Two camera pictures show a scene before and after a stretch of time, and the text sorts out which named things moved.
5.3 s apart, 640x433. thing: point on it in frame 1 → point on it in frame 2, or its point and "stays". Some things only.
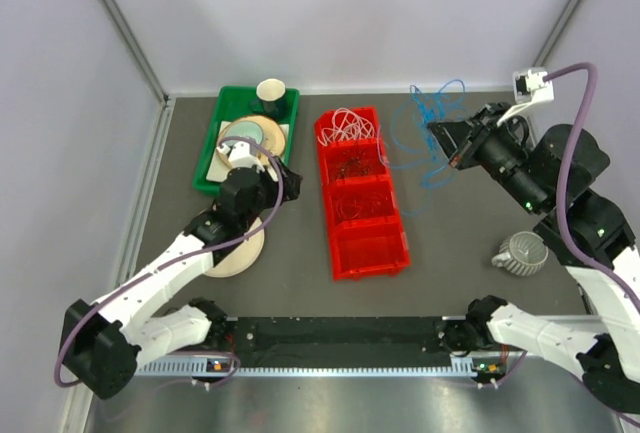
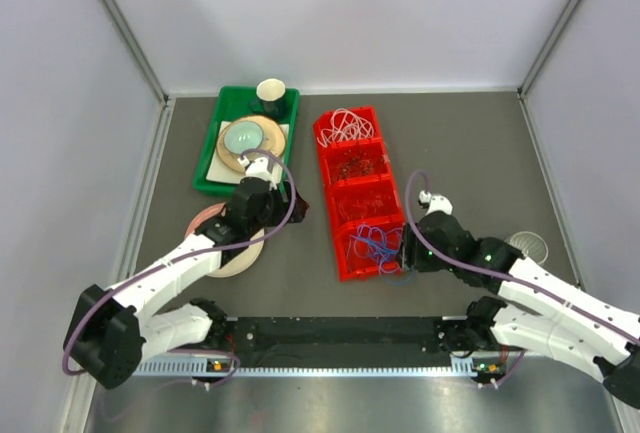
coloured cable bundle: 412,144 → 385,248
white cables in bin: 346,126 stays
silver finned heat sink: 523,252 stays
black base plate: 341,337 stays
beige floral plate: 242,258 stays
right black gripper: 461,140 → 412,255
